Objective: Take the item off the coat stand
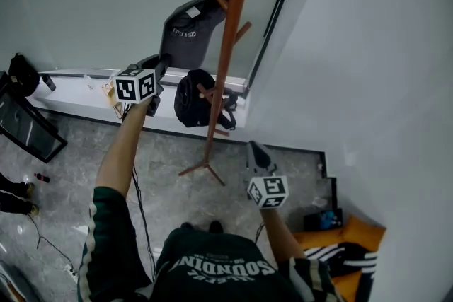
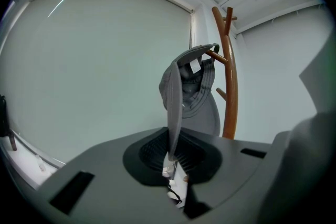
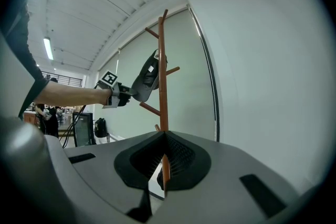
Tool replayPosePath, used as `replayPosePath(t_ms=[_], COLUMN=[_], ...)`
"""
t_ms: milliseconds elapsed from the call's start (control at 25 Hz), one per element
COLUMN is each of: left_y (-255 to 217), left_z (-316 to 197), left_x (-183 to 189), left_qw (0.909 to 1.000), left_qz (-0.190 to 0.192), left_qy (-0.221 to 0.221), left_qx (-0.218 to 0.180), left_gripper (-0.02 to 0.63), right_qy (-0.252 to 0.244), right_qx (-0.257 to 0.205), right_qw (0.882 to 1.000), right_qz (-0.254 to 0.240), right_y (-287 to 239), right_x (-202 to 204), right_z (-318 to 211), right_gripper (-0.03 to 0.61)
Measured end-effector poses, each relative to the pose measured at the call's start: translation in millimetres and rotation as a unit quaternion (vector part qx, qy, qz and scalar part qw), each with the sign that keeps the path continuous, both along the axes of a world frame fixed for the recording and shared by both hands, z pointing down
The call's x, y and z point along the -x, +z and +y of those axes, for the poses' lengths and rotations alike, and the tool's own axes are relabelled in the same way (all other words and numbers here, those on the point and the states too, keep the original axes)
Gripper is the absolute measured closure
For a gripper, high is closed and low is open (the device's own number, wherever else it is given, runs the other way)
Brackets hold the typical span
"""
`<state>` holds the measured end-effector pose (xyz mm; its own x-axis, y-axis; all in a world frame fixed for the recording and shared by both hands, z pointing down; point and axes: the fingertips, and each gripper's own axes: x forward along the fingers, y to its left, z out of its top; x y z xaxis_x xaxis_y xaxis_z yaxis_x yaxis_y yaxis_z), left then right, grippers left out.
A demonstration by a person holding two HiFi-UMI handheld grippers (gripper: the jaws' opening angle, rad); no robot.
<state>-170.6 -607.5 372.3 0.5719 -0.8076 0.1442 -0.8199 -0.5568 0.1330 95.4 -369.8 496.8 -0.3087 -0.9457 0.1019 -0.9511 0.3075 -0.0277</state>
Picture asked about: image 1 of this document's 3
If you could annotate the person's right forearm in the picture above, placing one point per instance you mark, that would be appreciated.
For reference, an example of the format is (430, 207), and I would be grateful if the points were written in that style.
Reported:
(281, 233)

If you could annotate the orange and black clothing pile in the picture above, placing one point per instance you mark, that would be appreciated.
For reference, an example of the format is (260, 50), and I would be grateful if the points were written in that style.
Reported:
(364, 233)

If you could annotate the person's black shoe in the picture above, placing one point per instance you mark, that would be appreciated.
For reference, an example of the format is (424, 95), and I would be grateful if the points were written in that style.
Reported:
(187, 225)
(216, 226)

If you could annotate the wooden coat rack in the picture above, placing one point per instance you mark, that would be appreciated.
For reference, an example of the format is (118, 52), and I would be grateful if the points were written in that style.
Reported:
(226, 46)

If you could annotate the small white card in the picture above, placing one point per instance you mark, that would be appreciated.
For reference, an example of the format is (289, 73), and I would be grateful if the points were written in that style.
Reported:
(89, 82)

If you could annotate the black metal frame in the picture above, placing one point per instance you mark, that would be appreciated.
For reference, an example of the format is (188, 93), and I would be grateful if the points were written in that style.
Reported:
(327, 192)

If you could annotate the black window frame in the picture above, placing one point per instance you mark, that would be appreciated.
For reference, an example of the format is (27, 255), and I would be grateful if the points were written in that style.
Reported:
(279, 10)

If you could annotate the grey cap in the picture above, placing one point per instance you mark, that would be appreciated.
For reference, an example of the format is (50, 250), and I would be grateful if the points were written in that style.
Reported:
(187, 35)

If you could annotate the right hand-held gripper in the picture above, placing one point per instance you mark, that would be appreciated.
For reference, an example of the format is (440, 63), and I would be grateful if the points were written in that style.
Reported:
(269, 191)

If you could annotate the dark green printed shirt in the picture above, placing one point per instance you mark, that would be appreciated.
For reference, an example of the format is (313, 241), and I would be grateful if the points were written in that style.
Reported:
(212, 268)

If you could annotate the white power strip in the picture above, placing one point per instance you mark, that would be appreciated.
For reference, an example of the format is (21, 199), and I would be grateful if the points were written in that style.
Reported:
(73, 272)

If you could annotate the white window ledge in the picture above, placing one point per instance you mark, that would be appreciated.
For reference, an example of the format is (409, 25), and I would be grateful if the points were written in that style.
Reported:
(81, 102)

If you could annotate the white wall socket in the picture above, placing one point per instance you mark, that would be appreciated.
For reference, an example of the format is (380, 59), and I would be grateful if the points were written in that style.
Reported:
(320, 168)

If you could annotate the grey roller blind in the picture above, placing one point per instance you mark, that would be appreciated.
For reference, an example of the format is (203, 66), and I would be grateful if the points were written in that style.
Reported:
(106, 0)

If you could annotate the red capped bottle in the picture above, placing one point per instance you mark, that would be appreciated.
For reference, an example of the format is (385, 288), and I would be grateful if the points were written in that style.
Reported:
(41, 178)

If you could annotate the black box with blue item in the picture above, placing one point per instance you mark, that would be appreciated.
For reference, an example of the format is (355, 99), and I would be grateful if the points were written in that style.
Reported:
(323, 220)

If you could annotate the black framed glass panel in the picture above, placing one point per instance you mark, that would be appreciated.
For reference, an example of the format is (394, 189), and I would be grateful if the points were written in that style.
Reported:
(28, 123)

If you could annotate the black upright backpack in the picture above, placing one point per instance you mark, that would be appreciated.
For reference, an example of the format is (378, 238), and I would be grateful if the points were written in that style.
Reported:
(23, 76)

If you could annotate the dark water bottle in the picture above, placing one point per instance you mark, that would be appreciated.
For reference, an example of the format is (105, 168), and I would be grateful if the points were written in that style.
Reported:
(49, 82)

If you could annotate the black white striped garment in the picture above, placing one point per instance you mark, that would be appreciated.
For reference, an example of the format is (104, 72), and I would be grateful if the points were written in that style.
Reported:
(350, 258)

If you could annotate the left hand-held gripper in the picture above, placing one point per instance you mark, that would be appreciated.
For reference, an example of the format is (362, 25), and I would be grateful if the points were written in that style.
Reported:
(134, 88)

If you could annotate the person's left forearm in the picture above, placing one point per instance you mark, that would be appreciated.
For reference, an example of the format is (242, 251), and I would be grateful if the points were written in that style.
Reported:
(122, 148)

